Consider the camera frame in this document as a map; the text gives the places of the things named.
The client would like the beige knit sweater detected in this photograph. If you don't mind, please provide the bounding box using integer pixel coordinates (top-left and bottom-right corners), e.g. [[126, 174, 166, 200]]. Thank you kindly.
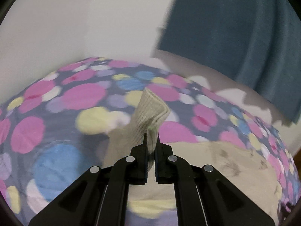
[[103, 87, 283, 226]]

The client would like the colourful dotted grey bedspread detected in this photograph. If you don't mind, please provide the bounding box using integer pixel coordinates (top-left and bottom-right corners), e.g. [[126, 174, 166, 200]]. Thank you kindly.
[[1, 58, 300, 225]]

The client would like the teal blue curtain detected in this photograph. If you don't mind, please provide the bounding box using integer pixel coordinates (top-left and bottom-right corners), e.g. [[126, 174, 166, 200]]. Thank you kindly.
[[159, 0, 300, 122]]

